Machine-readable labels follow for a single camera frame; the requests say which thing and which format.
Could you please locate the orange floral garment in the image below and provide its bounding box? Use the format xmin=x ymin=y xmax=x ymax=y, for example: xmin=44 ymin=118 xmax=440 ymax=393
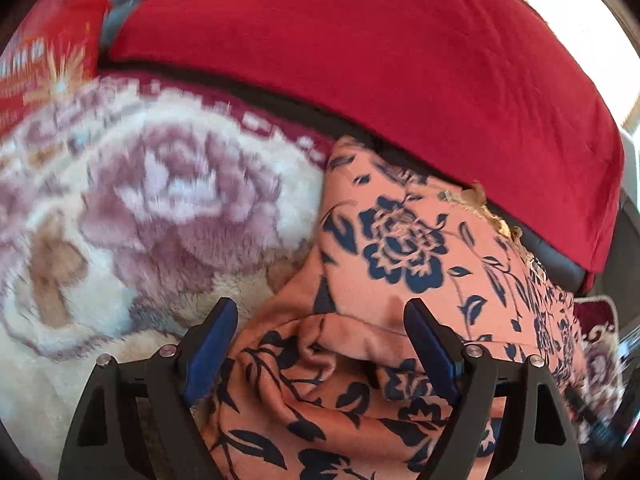
xmin=200 ymin=135 xmax=601 ymax=480

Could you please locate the red cloth cover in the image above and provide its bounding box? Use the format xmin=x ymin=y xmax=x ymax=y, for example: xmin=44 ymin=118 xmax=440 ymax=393
xmin=107 ymin=0 xmax=626 ymax=288

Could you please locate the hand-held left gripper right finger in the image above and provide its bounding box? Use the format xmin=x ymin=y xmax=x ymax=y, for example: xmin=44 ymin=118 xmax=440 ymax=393
xmin=403 ymin=298 xmax=585 ymax=480

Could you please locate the cream rose plush blanket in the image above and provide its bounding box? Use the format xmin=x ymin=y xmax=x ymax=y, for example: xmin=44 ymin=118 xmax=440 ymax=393
xmin=0 ymin=72 xmax=626 ymax=480

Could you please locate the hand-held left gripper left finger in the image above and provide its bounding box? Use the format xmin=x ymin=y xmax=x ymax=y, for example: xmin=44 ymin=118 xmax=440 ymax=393
xmin=57 ymin=297 xmax=239 ymax=480

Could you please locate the red printed pillow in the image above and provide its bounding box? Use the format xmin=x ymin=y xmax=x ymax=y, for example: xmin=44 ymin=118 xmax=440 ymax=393
xmin=0 ymin=0 xmax=113 ymax=131

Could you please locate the grey cushion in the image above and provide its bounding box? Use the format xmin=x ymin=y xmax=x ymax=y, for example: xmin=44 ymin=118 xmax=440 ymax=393
xmin=100 ymin=0 xmax=151 ymax=51

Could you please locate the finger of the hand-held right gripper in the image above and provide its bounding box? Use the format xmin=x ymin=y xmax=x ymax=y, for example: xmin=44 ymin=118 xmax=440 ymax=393
xmin=567 ymin=387 xmax=633 ymax=461

